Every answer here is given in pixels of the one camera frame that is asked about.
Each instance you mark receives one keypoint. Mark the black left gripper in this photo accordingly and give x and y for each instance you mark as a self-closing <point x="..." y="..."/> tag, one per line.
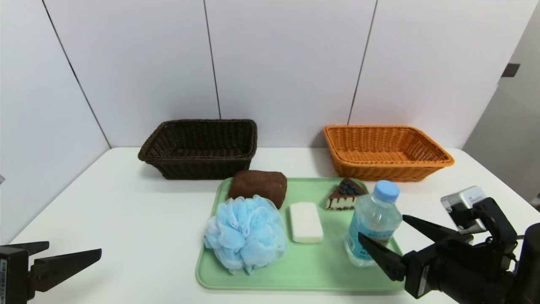
<point x="12" y="269"/>

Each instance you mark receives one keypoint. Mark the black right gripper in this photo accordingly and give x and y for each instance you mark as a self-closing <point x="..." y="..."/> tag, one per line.
<point x="420" y="269"/>

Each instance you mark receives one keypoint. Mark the clear water bottle blue cap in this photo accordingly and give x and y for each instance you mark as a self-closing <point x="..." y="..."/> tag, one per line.
<point x="375" y="215"/>

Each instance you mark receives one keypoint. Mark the chocolate blueberry cake slice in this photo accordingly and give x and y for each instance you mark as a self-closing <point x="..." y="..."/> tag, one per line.
<point x="344" y="196"/>

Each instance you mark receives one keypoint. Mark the white soap bar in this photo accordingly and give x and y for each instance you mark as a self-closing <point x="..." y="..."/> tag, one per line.
<point x="306" y="221"/>

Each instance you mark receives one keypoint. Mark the light blue mesh bath loofah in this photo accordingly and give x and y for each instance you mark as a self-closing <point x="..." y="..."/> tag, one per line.
<point x="247" y="234"/>

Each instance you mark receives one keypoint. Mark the orange wicker basket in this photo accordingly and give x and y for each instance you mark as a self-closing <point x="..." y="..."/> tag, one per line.
<point x="388" y="169"/>

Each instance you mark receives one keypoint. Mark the dark brown wicker basket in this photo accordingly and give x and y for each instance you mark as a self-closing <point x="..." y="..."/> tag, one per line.
<point x="198" y="164"/>

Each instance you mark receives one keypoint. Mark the light green plastic tray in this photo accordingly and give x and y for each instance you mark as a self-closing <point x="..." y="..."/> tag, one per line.
<point x="312" y="266"/>

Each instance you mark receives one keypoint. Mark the brown bread loaf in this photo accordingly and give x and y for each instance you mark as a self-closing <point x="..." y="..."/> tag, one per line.
<point x="257" y="183"/>

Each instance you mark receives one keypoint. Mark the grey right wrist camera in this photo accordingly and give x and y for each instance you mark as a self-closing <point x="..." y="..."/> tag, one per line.
<point x="462" y="198"/>

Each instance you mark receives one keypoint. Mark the dark wall fitting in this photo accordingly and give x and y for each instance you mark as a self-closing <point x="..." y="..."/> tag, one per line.
<point x="510" y="70"/>

